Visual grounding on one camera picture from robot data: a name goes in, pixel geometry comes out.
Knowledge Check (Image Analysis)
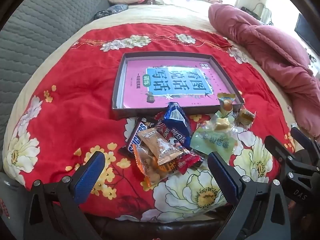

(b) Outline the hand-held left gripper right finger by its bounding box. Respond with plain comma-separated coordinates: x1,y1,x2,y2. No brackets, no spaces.
207,151,292,240

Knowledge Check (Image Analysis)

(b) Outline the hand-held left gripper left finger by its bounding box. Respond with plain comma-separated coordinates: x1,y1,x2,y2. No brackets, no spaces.
24,151,107,240

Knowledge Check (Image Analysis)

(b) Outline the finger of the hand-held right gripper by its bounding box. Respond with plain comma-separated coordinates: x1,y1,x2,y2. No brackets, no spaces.
264,135,320,202
291,127,320,156

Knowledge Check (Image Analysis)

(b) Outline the light green snack packet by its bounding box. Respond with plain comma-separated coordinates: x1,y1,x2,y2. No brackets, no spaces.
190,127,238,163

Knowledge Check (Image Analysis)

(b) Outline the red cartoon snack packet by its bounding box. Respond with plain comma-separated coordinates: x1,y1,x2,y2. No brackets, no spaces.
154,112,204,176

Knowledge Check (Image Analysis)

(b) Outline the small square pastry packet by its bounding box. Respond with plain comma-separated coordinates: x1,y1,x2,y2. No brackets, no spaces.
236,109,257,125

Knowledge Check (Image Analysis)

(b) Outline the orange-edged clear snack packet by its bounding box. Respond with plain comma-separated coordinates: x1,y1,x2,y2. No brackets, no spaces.
132,144,180,187

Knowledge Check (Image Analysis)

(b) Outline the brown chocolate bar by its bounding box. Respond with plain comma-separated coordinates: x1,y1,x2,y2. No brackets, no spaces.
118,117,157,158

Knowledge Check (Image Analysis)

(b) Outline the blue cookie packet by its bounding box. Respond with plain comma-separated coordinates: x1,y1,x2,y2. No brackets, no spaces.
164,102,192,150

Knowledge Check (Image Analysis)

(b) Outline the clear packet with round candy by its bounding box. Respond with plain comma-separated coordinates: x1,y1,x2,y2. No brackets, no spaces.
217,93,237,118

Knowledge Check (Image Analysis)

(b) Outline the beige biscuit packet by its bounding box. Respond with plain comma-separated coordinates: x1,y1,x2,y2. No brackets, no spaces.
137,127,185,166

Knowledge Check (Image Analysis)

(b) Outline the grey cardboard box lid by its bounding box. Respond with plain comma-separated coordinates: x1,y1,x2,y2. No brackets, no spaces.
112,52,245,120

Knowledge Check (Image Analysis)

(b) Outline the red floral blanket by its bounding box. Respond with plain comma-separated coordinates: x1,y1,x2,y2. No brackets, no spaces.
4,22,298,223

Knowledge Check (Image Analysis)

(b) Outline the pink quilt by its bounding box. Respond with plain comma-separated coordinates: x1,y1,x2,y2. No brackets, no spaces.
208,4,320,138

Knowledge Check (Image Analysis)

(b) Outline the pink book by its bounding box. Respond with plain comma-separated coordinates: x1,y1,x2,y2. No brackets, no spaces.
122,59,220,108

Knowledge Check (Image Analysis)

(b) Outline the black screen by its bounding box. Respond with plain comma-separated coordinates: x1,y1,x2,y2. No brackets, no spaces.
294,12,320,49

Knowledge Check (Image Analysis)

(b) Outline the grey quilted headboard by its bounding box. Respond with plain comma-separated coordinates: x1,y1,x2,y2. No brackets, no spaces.
0,0,110,173

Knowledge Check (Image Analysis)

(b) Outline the beige bed sheet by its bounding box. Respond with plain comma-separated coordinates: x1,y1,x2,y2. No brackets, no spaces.
2,3,304,224

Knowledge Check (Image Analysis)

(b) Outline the dark blue patterned cloth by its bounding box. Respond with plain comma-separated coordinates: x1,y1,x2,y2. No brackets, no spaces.
94,4,129,20

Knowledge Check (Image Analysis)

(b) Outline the white metal frame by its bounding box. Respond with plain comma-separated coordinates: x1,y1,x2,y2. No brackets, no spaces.
255,2,273,25

